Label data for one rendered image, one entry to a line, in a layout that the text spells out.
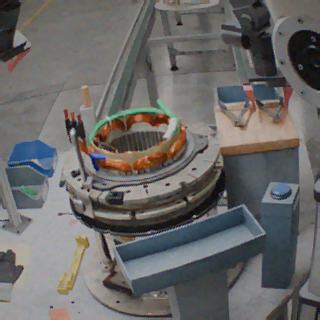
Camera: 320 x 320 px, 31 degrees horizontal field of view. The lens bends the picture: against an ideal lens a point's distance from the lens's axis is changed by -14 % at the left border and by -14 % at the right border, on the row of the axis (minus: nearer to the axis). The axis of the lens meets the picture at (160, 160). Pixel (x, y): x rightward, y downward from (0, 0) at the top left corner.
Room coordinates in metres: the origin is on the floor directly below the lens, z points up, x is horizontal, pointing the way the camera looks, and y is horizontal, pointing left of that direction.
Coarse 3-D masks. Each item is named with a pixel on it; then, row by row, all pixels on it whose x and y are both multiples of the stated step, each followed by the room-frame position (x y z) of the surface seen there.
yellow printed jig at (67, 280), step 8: (80, 240) 1.26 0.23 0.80; (88, 240) 1.26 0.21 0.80; (80, 248) 1.24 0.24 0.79; (88, 248) 1.25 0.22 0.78; (80, 256) 1.20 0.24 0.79; (72, 264) 1.17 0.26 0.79; (80, 264) 1.18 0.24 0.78; (64, 272) 1.12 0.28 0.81; (72, 272) 1.12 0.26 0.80; (64, 280) 1.09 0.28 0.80; (72, 280) 1.10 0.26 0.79; (56, 288) 1.06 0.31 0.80; (64, 288) 1.06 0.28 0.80; (72, 288) 1.07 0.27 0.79
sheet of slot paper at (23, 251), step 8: (0, 248) 1.28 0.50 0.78; (8, 248) 1.28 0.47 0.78; (16, 248) 1.28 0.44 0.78; (24, 248) 1.27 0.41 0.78; (32, 248) 1.27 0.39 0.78; (16, 256) 1.24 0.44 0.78; (24, 256) 1.23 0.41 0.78; (16, 264) 1.20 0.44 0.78; (24, 264) 1.20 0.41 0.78; (24, 272) 1.16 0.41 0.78; (24, 280) 1.12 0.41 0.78; (16, 288) 1.09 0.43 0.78
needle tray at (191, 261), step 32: (192, 224) 0.90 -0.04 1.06; (224, 224) 0.91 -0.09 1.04; (256, 224) 0.85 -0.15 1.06; (128, 256) 0.87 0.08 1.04; (160, 256) 0.87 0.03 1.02; (192, 256) 0.85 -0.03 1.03; (224, 256) 0.80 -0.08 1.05; (160, 288) 0.77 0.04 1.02; (192, 288) 0.80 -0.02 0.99; (224, 288) 0.81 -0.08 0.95
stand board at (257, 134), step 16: (256, 112) 1.27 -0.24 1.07; (288, 112) 1.25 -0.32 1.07; (224, 128) 1.22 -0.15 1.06; (240, 128) 1.20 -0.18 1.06; (256, 128) 1.19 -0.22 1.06; (272, 128) 1.18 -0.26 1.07; (288, 128) 1.17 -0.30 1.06; (224, 144) 1.15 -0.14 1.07; (240, 144) 1.14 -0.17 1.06; (256, 144) 1.13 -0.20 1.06; (272, 144) 1.13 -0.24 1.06; (288, 144) 1.12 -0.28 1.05
